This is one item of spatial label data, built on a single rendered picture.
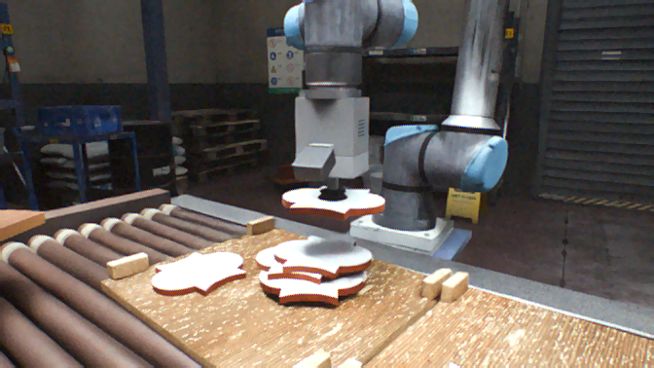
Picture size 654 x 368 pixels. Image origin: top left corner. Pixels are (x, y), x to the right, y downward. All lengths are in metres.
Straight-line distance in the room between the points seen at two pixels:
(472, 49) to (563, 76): 4.20
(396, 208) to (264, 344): 0.53
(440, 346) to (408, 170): 0.50
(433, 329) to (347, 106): 0.30
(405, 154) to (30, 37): 4.92
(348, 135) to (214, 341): 0.30
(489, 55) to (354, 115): 0.42
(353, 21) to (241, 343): 0.41
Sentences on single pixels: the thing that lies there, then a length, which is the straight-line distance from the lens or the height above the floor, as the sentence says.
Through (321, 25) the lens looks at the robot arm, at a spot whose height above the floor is 1.30.
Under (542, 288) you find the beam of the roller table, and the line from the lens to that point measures 0.77.
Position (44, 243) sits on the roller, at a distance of 1.03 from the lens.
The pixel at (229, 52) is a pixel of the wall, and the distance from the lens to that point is 6.92.
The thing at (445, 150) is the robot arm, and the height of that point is 1.10.
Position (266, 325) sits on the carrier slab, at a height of 0.94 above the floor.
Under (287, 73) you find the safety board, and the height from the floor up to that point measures 1.38.
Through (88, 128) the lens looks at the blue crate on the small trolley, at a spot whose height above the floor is 0.91.
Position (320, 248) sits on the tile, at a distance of 0.66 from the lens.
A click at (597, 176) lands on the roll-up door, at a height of 0.31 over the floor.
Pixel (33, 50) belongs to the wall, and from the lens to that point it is 5.52.
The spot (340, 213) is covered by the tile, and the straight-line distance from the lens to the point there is 0.55.
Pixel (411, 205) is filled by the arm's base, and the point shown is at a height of 0.97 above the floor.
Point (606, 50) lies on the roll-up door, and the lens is 5.10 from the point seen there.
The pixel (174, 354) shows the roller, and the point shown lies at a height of 0.92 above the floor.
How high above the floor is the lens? 1.23
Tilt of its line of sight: 14 degrees down
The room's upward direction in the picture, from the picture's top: straight up
